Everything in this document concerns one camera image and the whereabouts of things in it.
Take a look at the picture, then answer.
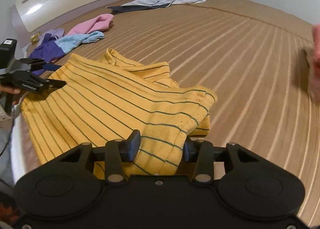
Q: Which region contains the yellow striped shirt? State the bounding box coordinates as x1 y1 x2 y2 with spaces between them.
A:
21 49 217 175

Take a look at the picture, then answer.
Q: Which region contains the person's left hand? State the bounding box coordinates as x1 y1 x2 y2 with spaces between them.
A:
1 84 26 106

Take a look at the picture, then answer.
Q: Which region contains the purple garment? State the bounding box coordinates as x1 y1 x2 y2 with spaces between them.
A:
28 35 65 75

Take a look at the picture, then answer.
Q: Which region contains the grey trouser leg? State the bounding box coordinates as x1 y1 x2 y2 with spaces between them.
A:
0 119 14 187

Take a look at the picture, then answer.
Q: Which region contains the light blue knit garment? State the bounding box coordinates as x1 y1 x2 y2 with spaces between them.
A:
55 31 105 54

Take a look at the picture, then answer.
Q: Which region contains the gold foil packet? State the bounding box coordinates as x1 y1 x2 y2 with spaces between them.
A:
30 32 41 45

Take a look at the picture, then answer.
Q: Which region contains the lilac garment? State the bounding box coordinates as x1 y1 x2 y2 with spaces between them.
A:
39 28 65 40

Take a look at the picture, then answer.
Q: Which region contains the pink sweater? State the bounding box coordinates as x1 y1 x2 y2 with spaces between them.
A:
66 13 114 36

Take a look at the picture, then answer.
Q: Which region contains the bamboo bed mat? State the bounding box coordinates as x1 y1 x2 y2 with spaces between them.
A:
15 0 320 227

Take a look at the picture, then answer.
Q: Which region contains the white grey navy garment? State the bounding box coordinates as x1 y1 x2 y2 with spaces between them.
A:
106 0 206 15

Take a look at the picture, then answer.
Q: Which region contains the pink folded garment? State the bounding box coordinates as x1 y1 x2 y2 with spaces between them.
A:
303 48 319 104

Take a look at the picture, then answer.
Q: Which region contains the red striped folded garment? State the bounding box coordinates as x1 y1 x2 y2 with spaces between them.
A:
312 24 320 69

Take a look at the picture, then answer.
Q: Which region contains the white bed frame edge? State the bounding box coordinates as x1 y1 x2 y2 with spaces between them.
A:
10 109 40 183

